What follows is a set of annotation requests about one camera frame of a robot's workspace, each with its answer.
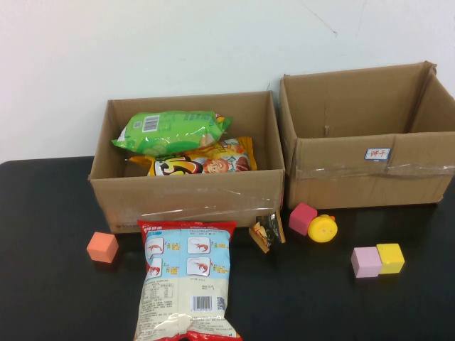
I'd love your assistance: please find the small black orange snack packet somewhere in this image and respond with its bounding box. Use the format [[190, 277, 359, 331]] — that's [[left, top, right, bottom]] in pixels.
[[248, 211, 287, 254]]

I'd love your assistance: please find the cardboard box with F2 print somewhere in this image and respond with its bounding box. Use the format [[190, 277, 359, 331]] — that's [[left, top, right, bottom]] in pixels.
[[87, 90, 287, 235]]

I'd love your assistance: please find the lilac foam cube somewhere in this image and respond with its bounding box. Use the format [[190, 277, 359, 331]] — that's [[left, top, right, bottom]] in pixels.
[[350, 247, 383, 279]]

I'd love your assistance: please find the magenta foam cube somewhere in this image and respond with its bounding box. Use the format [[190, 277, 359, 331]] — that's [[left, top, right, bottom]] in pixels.
[[288, 202, 319, 236]]

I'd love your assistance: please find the red white shrimp cracker bag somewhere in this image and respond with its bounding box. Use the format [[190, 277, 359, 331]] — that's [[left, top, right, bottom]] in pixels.
[[133, 220, 243, 341]]

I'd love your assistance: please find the yellow orange cartoon snack bag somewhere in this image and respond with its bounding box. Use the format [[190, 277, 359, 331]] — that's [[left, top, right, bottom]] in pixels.
[[126, 136, 258, 178]]

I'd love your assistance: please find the white blue label sticker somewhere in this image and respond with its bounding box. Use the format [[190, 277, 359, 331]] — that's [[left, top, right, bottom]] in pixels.
[[364, 147, 391, 161]]

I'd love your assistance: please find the yellow rubber duck toy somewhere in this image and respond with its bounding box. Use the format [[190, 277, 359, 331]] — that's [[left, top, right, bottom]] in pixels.
[[307, 214, 338, 244]]

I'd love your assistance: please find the yellow foam cube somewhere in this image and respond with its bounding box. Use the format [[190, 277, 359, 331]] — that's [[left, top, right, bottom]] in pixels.
[[375, 243, 406, 275]]

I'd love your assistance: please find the cardboard box with white label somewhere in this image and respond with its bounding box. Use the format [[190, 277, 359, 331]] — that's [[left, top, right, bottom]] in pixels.
[[278, 60, 455, 210]]

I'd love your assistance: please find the orange foam cube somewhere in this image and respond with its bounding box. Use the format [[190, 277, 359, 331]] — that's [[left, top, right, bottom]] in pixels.
[[86, 232, 119, 264]]

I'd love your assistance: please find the green snack bag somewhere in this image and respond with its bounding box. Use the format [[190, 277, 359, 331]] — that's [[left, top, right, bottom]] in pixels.
[[111, 110, 234, 157]]

